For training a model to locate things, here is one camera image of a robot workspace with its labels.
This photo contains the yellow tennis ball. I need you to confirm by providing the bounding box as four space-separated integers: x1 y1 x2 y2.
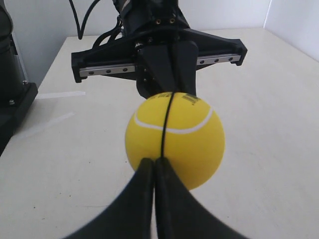
125 92 225 190

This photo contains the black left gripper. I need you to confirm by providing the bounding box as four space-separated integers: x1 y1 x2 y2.
71 14 247 99

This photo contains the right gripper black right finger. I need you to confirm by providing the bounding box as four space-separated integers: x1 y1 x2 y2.
155 158 246 239

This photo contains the thin black hanging string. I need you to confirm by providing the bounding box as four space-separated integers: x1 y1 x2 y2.
159 91 175 160

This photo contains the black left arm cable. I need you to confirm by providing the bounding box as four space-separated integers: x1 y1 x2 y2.
68 0 125 48

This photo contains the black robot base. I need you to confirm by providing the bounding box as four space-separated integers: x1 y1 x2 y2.
0 1 38 152

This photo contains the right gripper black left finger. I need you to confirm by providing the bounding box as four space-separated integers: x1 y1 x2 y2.
67 158 154 239

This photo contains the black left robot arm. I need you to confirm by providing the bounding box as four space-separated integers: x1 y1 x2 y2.
71 0 247 98

